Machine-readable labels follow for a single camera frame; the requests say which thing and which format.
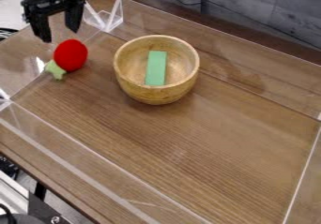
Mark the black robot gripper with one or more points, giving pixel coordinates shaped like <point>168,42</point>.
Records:
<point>37,9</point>

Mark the red plush fruit green stem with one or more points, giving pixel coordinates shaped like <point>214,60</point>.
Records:
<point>68,58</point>

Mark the green rectangular block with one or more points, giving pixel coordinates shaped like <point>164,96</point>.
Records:
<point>156,66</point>

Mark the wooden bowl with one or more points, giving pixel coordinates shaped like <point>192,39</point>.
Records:
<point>129,65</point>

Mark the clear acrylic tray enclosure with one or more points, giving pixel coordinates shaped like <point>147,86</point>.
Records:
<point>227,156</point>

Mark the black equipment base with cable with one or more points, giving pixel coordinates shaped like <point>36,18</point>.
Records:
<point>28,211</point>

